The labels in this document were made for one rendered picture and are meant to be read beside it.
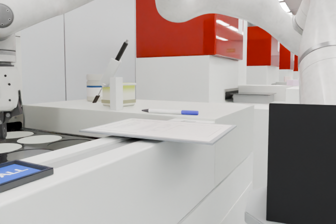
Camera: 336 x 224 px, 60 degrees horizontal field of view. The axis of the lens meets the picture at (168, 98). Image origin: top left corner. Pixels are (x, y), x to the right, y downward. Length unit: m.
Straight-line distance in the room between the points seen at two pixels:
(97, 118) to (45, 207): 0.52
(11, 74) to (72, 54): 2.45
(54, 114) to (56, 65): 2.15
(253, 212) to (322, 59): 0.31
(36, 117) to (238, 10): 0.65
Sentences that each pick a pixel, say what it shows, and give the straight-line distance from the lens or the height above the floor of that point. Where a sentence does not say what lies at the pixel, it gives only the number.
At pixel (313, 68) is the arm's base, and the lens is 0.62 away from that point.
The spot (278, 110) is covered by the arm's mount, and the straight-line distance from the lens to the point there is 0.48.
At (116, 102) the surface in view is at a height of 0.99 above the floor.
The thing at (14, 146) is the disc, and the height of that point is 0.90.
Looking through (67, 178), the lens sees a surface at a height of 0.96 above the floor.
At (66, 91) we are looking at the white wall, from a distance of 3.10.
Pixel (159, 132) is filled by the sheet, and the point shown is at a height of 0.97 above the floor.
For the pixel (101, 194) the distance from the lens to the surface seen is 0.32.
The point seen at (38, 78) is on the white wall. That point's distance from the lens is 2.89.
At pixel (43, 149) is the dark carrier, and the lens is 0.67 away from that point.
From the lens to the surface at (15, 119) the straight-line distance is 0.98.
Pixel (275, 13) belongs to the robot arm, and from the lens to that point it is 0.79.
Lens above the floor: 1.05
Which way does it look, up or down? 4 degrees down
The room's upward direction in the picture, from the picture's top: straight up
